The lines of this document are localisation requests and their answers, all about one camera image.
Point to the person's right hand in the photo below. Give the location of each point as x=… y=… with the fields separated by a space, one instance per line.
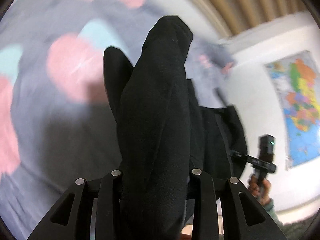
x=260 y=192

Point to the grey bedding with pink hearts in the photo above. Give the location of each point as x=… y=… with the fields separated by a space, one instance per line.
x=56 y=123

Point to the beige pleated curtain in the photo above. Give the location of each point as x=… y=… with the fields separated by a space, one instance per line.
x=232 y=17

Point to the black hooded jacket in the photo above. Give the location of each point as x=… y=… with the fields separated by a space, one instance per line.
x=163 y=132

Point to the colourful world map poster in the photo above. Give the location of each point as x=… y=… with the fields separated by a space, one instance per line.
x=296 y=81

